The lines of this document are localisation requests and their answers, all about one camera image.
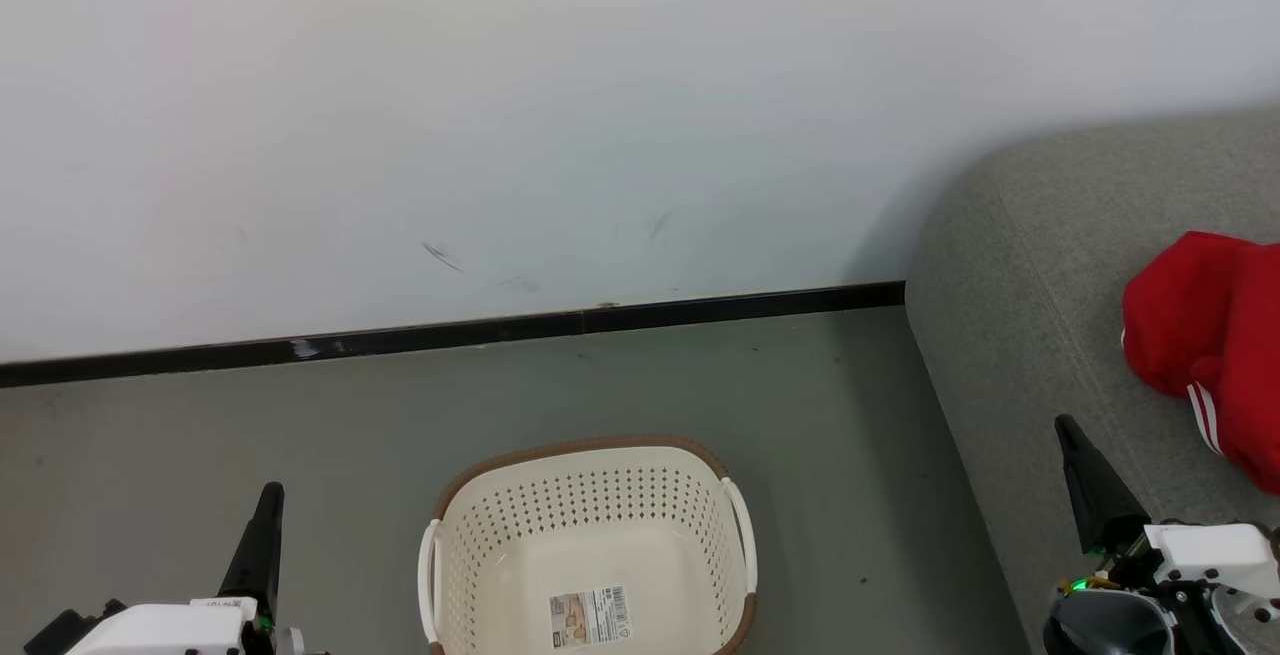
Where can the red clothing with white stripes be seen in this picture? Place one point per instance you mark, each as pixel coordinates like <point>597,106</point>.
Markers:
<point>1200,315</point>

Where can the black wall baseboard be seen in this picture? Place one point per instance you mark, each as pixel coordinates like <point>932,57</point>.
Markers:
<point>450,333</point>

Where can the grey fabric sofa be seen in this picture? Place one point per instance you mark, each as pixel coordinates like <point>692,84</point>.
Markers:
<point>1020,285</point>

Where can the cream laundry basket brown rim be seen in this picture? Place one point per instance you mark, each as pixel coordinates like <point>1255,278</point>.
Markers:
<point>600,495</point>

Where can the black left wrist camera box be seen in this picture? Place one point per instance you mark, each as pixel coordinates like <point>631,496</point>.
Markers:
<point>60,635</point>

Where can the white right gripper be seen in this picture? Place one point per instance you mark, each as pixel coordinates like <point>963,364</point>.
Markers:
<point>1210,550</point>

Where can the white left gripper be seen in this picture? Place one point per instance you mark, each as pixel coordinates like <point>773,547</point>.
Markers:
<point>170,630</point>

